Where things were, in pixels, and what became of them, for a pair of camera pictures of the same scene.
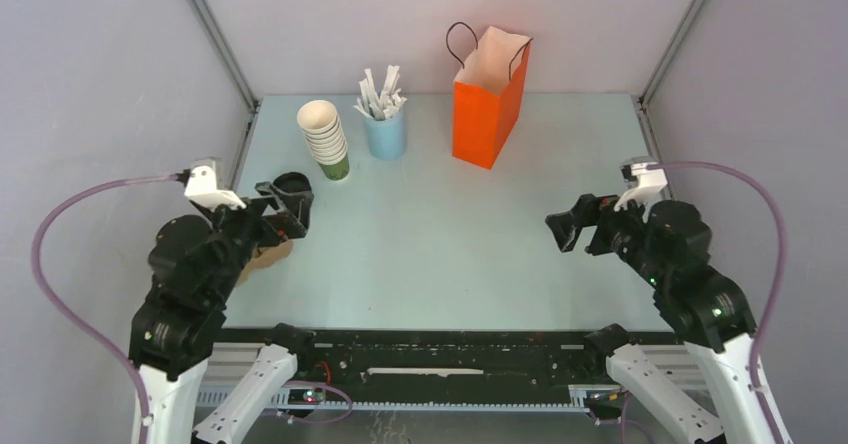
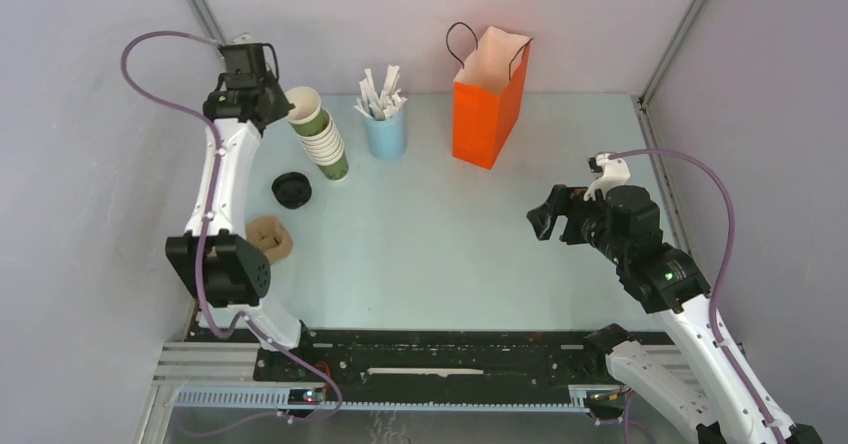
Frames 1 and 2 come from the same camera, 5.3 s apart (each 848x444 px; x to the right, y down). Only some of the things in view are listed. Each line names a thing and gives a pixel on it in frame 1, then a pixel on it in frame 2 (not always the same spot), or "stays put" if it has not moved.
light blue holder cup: x=387 y=138 stays put
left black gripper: x=292 y=218 to x=282 y=103
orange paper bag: x=488 y=92 stays put
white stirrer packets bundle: x=383 y=104 stays put
